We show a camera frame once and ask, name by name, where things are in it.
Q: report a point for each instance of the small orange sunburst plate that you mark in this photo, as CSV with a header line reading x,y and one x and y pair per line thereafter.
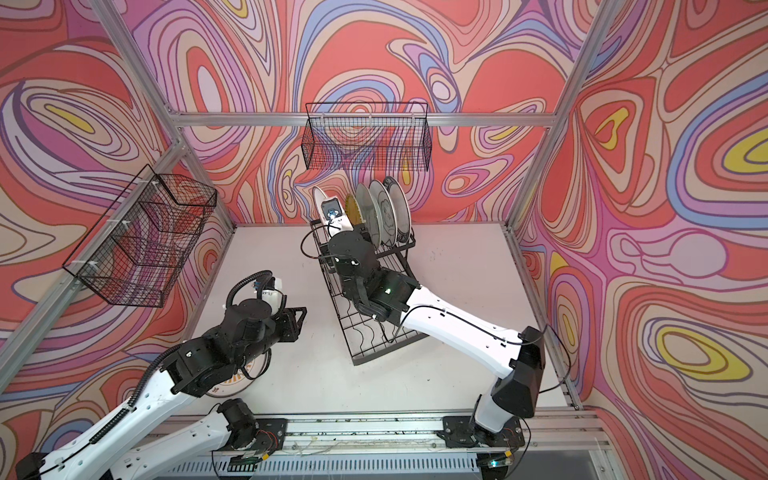
x,y
327,207

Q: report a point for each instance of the black wire basket wall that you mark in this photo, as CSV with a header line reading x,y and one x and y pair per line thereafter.
x,y
146,247
367,136

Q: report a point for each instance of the green rimmed white plate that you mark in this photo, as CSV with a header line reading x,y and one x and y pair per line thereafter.
x,y
401,209

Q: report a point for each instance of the pale green flower plate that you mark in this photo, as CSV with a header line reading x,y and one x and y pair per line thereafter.
x,y
369,212

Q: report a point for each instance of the large orange sunburst plate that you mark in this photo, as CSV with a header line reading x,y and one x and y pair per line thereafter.
x,y
243,377

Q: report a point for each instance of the black wire basket left wall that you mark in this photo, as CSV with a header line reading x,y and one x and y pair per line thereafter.
x,y
146,247

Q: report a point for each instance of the yellow green woven bamboo tray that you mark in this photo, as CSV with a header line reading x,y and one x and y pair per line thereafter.
x,y
352,210

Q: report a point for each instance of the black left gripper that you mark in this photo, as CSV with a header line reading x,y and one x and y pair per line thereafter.
x,y
288,321

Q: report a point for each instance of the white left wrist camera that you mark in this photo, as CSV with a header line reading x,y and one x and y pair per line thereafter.
x,y
275,299

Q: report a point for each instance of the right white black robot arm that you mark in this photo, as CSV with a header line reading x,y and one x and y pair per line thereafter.
x,y
516,358

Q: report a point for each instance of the white plate with clover emblem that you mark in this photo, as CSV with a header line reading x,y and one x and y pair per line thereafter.
x,y
387,222

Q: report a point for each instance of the black wire basket back wall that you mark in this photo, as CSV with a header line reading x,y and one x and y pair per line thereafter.
x,y
367,136

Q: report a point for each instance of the black metal dish rack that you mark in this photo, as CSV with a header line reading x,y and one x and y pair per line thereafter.
x,y
368,289

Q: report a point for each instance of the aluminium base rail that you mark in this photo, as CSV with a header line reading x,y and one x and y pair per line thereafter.
x,y
556,444

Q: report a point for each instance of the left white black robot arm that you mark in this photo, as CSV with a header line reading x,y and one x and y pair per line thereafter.
x,y
113,448

